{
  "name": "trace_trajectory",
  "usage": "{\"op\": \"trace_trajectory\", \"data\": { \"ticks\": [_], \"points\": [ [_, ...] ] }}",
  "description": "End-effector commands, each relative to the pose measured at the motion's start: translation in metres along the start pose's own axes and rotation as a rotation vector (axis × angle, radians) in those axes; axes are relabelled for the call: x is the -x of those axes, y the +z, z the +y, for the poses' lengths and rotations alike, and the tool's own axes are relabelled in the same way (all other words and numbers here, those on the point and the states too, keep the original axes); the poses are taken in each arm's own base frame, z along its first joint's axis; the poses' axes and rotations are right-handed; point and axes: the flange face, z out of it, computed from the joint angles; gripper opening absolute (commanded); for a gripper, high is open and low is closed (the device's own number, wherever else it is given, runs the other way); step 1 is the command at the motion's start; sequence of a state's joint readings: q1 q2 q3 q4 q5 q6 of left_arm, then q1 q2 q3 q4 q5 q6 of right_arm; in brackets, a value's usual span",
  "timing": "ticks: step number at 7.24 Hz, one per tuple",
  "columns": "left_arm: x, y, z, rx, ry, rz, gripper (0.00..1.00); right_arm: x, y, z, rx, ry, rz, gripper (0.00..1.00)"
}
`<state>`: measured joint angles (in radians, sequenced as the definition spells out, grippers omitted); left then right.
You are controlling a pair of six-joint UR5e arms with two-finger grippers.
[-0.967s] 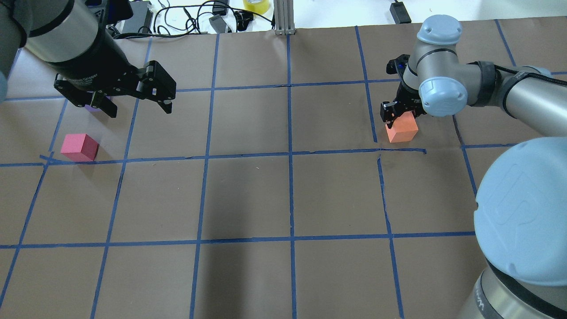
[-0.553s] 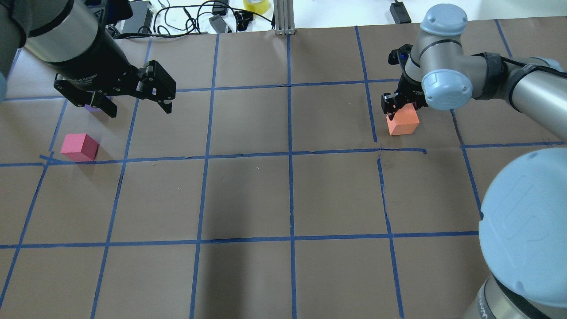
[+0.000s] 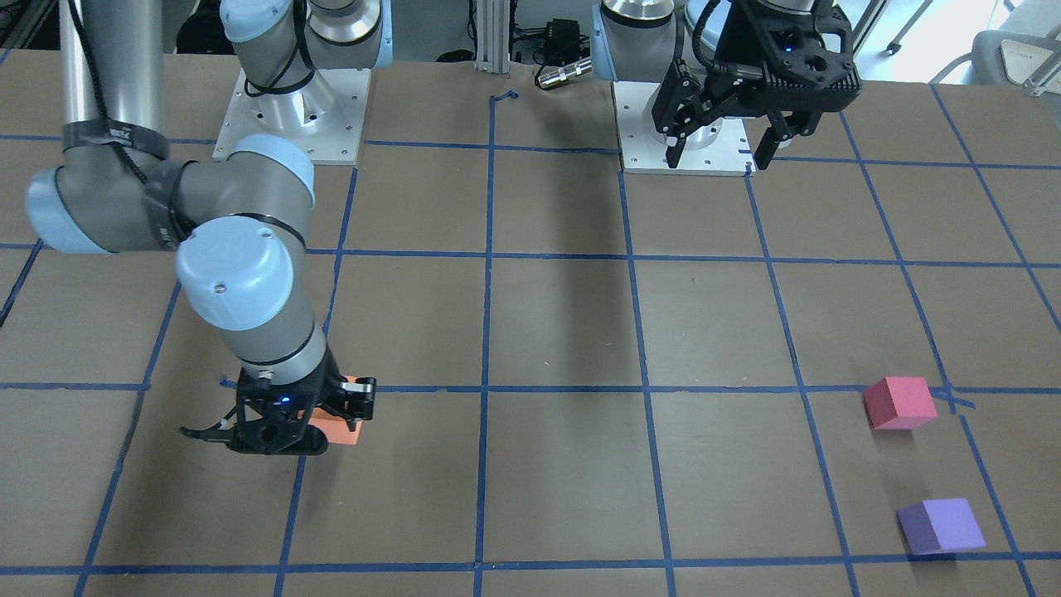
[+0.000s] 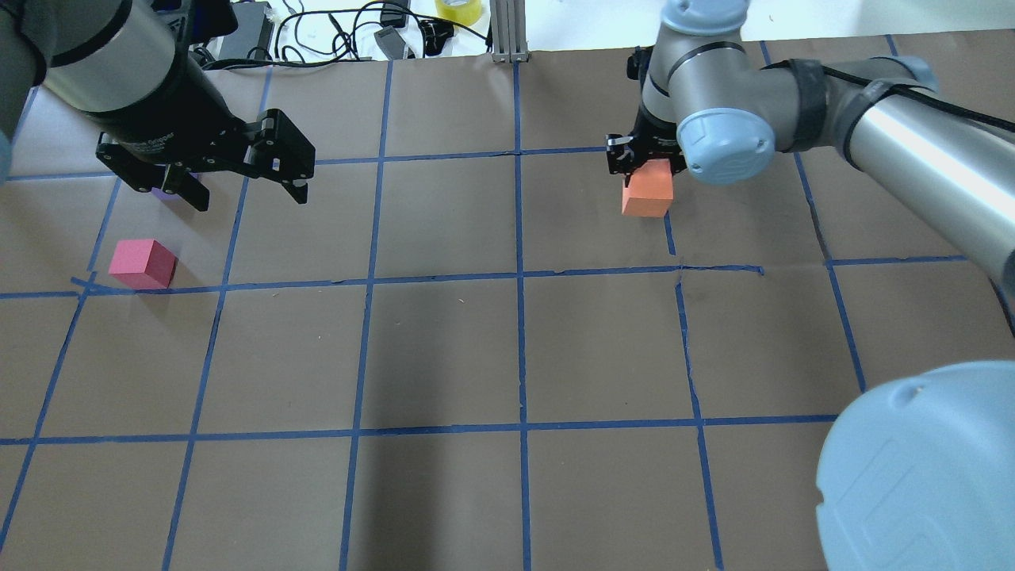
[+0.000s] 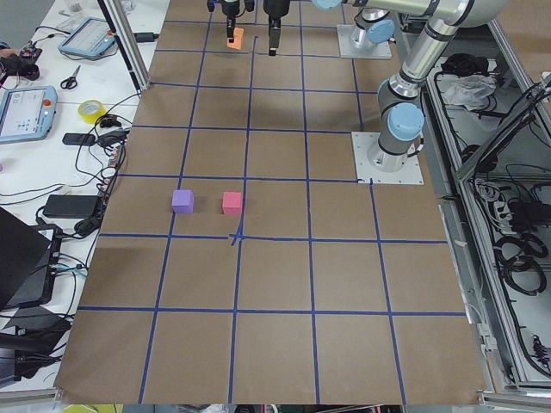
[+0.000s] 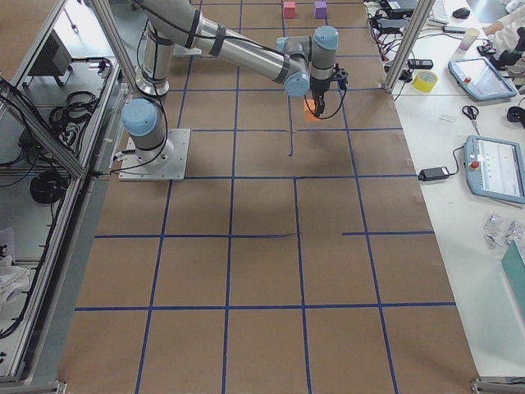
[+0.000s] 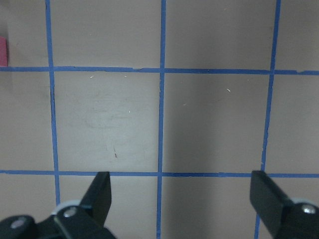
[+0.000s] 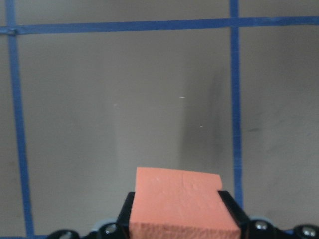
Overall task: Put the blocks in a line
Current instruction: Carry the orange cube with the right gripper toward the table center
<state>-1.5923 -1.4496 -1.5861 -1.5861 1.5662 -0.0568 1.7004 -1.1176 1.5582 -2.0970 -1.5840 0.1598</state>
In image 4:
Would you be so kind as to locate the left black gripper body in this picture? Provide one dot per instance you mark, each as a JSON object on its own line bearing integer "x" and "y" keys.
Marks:
{"x": 176, "y": 109}

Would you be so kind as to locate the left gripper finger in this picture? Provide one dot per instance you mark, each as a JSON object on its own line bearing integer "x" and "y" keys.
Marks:
{"x": 276, "y": 149}
{"x": 143, "y": 177}

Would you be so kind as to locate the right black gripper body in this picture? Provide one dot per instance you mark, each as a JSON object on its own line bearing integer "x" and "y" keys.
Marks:
{"x": 652, "y": 139}

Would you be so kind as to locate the orange foam cube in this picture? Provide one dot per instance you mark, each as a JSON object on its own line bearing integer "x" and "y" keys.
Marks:
{"x": 649, "y": 191}

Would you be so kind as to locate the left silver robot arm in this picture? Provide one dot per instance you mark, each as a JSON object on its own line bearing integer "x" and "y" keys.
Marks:
{"x": 94, "y": 55}

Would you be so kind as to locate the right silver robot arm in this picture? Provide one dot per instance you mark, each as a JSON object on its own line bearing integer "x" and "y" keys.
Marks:
{"x": 917, "y": 474}

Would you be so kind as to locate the purple foam cube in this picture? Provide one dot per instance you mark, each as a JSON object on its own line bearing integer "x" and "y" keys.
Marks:
{"x": 164, "y": 196}

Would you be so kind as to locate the pink foam cube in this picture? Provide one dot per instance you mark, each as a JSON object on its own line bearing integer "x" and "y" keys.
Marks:
{"x": 143, "y": 264}

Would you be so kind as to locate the black power adapter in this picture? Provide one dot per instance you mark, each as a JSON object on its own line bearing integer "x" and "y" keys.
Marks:
{"x": 251, "y": 39}

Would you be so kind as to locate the yellow tape roll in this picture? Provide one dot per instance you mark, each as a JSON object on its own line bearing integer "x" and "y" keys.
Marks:
{"x": 464, "y": 12}

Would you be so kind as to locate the aluminium frame post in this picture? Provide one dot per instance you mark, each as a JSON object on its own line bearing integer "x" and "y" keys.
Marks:
{"x": 508, "y": 32}

